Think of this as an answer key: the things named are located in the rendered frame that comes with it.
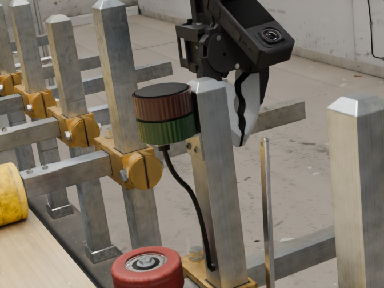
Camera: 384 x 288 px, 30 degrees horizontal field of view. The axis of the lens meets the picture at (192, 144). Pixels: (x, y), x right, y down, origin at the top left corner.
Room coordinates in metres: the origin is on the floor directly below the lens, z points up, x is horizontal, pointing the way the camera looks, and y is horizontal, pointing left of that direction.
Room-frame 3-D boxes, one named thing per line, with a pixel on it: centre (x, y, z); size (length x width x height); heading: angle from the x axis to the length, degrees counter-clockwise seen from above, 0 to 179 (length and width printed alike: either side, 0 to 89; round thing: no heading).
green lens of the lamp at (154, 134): (0.71, 0.02, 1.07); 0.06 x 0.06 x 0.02
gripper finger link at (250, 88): (0.85, -0.06, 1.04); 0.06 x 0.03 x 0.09; 25
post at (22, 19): (1.41, 0.29, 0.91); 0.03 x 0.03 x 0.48; 25
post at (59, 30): (1.18, 0.19, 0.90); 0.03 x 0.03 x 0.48; 25
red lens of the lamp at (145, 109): (0.71, 0.02, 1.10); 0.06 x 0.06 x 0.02
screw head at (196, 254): (0.79, 0.01, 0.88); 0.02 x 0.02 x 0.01
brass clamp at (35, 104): (1.43, 0.30, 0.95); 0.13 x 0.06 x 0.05; 25
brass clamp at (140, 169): (0.97, 0.09, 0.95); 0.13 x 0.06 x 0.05; 25
